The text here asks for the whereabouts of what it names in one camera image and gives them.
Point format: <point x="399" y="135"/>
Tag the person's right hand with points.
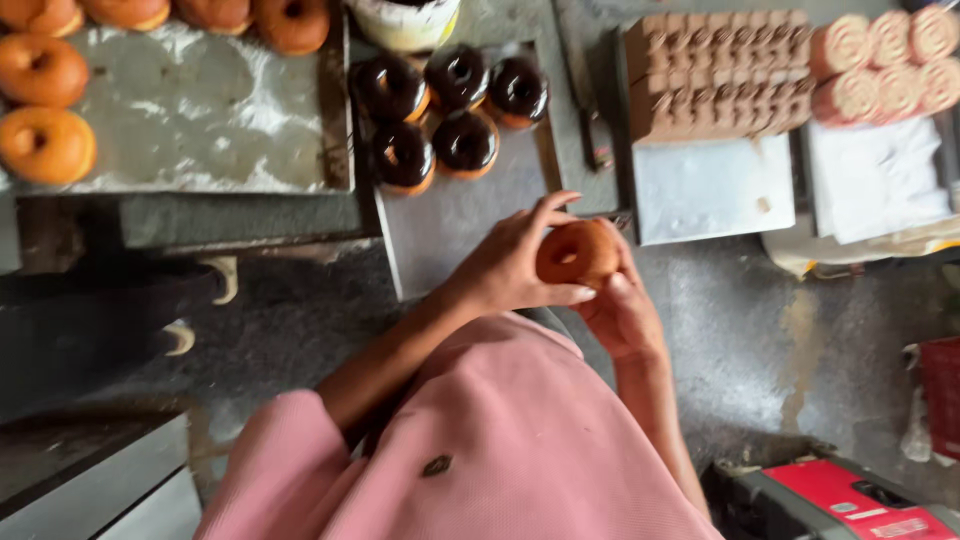
<point x="626" y="322"/>

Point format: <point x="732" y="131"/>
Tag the person's left hand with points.
<point x="499" y="270"/>

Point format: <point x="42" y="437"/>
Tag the plain unglazed donut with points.
<point x="592" y="251"/>

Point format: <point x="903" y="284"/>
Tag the grey metal donut tray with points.
<point x="450" y="225"/>

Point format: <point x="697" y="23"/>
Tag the chocolate glazed donut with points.
<point x="457" y="75"/>
<point x="465" y="142"/>
<point x="517" y="90"/>
<point x="403" y="157"/>
<point x="390" y="86"/>

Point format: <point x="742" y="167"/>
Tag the white flat tray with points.
<point x="712" y="187"/>

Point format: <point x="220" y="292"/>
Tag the person's pink shirt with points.
<point x="495" y="450"/>

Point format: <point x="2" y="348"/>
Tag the clear plastic bag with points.
<point x="795" y="255"/>

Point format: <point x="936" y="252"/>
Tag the white plastic bucket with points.
<point x="405" y="26"/>

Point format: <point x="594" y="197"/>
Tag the stack of brown cardboard boxes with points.
<point x="712" y="75"/>

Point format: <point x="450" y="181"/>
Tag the red and black machine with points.
<point x="840" y="502"/>

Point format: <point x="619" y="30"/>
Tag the stack of white paper sheets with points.
<point x="874" y="180"/>

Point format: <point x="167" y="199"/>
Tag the white plastic bag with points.
<point x="915" y="427"/>

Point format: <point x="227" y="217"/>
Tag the red plastic crate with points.
<point x="943" y="397"/>

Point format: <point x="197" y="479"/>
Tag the floured metal baking tray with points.
<point x="202" y="112"/>

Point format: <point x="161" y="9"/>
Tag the stacks of pink paper liners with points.
<point x="892" y="67"/>

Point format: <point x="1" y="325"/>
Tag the black stool with white feet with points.
<point x="90" y="337"/>

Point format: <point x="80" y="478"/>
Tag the grey steel cabinet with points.
<point x="90" y="487"/>

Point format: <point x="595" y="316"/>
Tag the batch of plain donuts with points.
<point x="45" y="146"/>

